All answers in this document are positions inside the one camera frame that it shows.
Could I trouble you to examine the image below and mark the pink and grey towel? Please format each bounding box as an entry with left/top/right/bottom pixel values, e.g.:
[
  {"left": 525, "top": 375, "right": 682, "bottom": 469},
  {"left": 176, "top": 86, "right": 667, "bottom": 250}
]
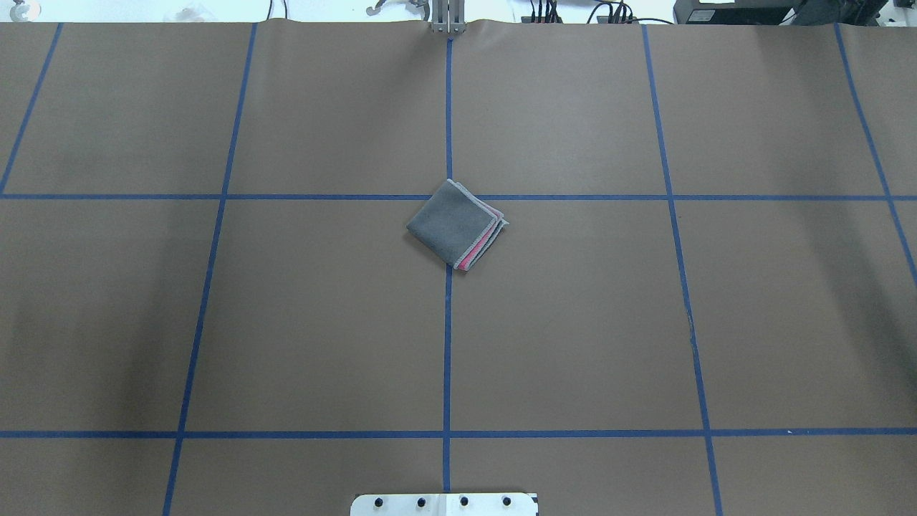
[{"left": 406, "top": 178, "right": 509, "bottom": 272}]

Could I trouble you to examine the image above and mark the black box on desk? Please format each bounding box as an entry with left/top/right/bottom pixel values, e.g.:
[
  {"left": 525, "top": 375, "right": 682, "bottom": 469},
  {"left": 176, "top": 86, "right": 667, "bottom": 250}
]
[{"left": 672, "top": 0, "right": 799, "bottom": 26}]

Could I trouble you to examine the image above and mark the aluminium frame post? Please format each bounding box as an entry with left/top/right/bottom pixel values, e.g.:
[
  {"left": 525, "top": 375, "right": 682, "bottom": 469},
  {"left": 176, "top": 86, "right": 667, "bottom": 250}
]
[{"left": 427, "top": 0, "right": 467, "bottom": 35}]

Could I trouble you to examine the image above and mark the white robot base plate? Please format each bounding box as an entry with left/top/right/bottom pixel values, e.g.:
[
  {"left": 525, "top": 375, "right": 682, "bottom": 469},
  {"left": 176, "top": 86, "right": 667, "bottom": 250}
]
[{"left": 350, "top": 492, "right": 539, "bottom": 515}]

